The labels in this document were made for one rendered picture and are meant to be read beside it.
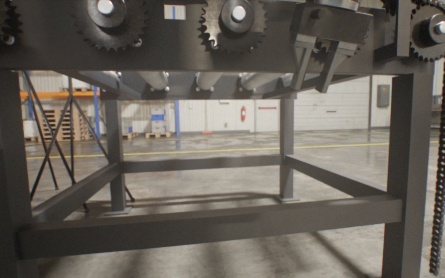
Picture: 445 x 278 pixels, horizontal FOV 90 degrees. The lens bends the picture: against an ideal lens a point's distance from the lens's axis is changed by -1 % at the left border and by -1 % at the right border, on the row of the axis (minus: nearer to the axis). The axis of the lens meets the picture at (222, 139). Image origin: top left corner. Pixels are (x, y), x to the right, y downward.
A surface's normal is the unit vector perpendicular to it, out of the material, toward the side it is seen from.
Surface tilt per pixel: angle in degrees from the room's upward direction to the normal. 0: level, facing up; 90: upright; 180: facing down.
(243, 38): 90
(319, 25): 114
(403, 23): 90
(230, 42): 90
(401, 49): 90
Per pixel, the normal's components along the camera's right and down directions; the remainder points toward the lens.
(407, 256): 0.15, 0.08
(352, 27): 0.09, 0.48
